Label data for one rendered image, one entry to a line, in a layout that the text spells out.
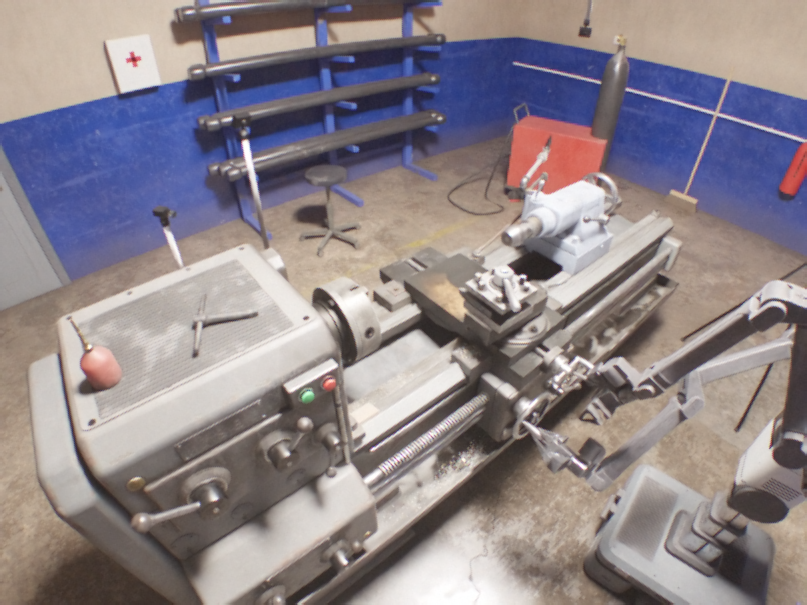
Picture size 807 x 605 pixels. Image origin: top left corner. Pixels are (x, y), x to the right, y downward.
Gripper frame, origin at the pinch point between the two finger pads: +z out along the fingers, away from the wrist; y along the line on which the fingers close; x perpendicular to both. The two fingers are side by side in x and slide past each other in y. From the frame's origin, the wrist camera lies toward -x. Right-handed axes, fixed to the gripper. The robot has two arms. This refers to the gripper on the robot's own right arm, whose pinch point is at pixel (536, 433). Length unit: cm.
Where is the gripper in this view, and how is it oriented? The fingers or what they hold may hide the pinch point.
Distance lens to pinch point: 153.7
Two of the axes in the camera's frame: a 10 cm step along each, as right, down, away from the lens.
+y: -4.0, 8.7, 3.0
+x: 6.7, 0.5, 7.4
